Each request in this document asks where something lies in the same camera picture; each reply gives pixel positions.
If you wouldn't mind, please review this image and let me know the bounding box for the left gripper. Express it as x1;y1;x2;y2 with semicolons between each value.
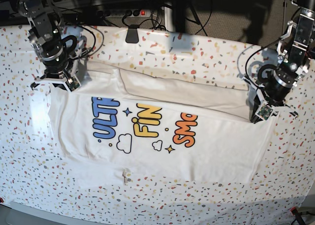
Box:
248;71;298;124

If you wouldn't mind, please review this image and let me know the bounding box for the black camera stand pole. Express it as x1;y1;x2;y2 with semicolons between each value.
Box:
171;0;186;33

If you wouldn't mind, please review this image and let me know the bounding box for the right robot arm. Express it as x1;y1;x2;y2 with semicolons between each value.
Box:
17;0;80;92

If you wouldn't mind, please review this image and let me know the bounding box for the black table clamp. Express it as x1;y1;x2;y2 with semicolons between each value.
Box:
125;25;139;44

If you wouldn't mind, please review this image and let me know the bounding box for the red clamp right corner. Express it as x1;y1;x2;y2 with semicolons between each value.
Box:
290;207;299;216

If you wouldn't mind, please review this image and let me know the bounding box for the terrazzo pattern tablecloth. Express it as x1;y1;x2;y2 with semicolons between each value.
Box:
0;25;315;225

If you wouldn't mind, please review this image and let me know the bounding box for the white power strip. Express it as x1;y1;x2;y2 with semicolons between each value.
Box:
96;9;151;18

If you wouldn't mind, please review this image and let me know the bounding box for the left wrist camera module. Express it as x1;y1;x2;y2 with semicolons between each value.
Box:
255;103;273;121

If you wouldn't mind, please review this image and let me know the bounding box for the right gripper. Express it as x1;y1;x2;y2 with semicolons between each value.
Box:
31;46;77;92

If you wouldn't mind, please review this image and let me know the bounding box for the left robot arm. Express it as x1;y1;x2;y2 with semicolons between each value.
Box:
243;0;315;124

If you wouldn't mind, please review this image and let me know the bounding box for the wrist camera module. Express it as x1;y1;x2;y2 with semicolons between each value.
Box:
66;76;81;92
255;103;273;121

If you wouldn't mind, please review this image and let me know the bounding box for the white printed T-shirt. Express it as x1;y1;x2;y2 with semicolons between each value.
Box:
49;62;277;184

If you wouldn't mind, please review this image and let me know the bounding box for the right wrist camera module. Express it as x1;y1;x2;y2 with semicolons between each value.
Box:
66;76;81;92

